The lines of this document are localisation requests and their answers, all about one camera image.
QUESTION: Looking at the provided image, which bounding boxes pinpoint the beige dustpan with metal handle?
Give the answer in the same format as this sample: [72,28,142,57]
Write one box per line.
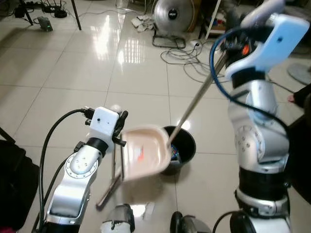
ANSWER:
[96,105,172,210]

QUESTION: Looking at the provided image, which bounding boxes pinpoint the metal broom handle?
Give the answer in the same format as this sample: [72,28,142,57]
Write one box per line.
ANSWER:
[168,49,229,146]

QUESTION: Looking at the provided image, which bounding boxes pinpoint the grey round floor fan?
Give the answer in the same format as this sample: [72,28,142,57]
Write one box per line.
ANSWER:
[152,0,195,49]

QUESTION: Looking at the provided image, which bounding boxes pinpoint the white pole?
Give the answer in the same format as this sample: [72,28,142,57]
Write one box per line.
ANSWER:
[204,0,222,40]

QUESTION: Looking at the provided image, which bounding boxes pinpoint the white power strip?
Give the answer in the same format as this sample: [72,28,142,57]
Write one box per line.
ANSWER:
[189,39,203,50]

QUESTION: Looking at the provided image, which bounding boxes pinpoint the colourful wrapper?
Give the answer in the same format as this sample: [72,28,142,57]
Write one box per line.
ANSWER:
[170,150,181,164]

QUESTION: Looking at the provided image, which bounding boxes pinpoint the black round waste bin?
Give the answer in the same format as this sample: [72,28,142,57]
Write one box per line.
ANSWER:
[160,125,197,176]

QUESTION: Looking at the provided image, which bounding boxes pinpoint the grey round stand base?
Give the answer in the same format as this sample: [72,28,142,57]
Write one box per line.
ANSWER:
[286,63,311,86]

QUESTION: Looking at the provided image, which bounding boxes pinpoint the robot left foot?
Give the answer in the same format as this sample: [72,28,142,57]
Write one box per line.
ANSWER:
[101,204,136,233]

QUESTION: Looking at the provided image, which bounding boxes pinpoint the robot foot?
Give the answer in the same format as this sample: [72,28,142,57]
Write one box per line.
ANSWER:
[101,204,136,233]
[170,211,212,233]

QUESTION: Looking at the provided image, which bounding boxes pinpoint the person's bare foot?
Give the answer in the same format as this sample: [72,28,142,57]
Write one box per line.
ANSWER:
[287,93,303,104]

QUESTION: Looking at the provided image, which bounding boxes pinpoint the white adapters pile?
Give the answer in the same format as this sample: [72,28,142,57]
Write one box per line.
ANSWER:
[131,14,154,33]

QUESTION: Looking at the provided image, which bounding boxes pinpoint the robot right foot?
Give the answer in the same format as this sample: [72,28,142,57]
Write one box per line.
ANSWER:
[170,211,212,233]

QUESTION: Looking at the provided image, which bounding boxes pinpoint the black bag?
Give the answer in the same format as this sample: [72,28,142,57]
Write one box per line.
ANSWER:
[0,127,40,231]

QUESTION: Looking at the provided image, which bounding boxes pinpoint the black table leg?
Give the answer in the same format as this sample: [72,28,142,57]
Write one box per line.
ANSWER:
[70,0,83,31]

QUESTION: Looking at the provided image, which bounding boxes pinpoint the grey device with green light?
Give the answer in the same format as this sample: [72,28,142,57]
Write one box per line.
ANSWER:
[37,17,54,33]

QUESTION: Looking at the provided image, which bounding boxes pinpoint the black router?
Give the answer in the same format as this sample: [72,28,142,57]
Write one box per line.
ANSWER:
[41,0,69,19]

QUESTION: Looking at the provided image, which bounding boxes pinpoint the black stand leg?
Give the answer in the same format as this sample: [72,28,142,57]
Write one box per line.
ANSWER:
[17,0,35,26]

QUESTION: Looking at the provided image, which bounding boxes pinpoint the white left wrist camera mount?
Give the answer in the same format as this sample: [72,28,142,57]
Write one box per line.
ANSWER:
[88,107,121,142]

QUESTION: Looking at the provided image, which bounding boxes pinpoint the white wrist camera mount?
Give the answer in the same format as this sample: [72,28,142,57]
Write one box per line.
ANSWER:
[224,0,311,81]
[88,107,121,142]

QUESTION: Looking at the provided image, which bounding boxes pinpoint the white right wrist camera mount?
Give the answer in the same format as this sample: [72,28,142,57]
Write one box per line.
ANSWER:
[224,0,311,81]

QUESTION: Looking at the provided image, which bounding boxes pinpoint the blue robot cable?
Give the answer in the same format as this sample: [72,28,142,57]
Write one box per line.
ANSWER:
[208,26,265,119]

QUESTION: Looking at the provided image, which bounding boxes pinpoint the tangled floor cables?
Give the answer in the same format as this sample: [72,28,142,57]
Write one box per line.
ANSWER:
[159,45,217,84]

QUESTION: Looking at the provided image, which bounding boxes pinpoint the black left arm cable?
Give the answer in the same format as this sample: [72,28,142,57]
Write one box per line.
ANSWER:
[32,109,94,231]

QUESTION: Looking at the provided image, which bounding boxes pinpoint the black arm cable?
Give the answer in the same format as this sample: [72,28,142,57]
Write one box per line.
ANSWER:
[232,93,292,146]
[32,109,94,231]

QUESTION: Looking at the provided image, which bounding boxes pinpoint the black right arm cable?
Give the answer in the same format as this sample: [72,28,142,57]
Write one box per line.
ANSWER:
[232,93,292,146]

